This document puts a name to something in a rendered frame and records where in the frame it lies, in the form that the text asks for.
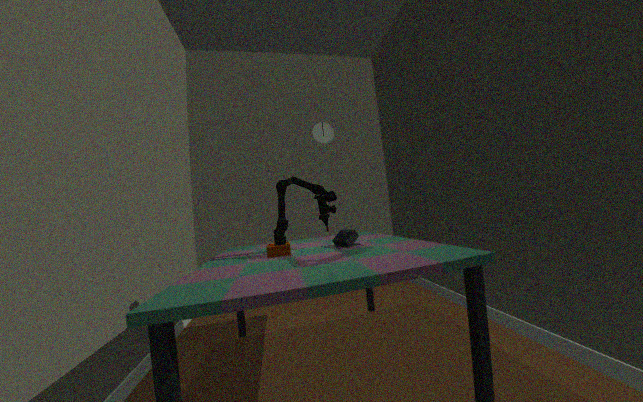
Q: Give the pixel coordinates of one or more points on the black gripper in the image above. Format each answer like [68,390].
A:
[323,215]

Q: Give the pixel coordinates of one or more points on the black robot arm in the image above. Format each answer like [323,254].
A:
[282,223]

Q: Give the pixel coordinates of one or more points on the dark grey sloped panel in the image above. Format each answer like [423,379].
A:
[346,238]

